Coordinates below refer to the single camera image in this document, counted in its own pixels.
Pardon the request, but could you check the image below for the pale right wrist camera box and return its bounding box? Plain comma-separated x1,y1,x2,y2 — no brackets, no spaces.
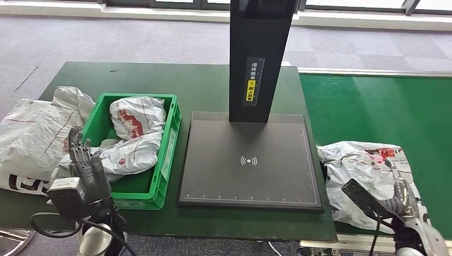
341,179,391,220

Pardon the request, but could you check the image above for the large white woven sack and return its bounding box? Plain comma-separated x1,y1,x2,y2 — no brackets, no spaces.
0,86,96,197

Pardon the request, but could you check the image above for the green conveyor belt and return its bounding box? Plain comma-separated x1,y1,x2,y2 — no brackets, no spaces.
298,67,452,256

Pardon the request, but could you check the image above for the black window frame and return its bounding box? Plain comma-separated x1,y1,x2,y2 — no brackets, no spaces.
102,0,452,15

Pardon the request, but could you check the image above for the grey-white parcel bag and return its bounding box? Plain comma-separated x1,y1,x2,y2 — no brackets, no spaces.
49,138,123,185

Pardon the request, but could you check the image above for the wide white black-print parcel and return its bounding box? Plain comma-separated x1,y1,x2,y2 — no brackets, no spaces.
317,141,430,234

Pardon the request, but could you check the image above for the black yellow column label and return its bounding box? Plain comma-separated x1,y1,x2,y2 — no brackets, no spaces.
244,57,265,107

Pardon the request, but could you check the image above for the chrome round base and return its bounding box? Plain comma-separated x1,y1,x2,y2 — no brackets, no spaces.
0,229,36,256

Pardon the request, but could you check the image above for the clear crate side label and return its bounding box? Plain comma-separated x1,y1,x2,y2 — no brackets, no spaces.
160,127,177,181

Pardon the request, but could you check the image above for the green plastic crate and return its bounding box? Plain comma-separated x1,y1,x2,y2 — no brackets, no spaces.
80,93,182,212

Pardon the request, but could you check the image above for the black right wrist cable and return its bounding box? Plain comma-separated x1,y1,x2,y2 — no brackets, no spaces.
367,212,382,256

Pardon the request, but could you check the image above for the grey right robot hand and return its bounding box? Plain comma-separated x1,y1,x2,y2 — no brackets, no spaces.
383,178,421,220

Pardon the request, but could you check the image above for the black inbound scanner machine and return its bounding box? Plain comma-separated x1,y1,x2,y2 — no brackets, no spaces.
178,0,324,212

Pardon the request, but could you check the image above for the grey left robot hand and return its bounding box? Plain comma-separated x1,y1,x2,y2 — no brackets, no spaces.
67,126,113,209

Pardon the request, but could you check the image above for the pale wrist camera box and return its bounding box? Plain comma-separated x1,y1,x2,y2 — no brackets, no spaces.
341,179,391,220
46,177,87,220

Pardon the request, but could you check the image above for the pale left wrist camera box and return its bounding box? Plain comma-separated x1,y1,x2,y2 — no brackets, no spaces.
46,177,87,220

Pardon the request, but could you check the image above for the long white red-logo parcel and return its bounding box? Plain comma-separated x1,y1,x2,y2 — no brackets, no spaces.
90,96,167,183

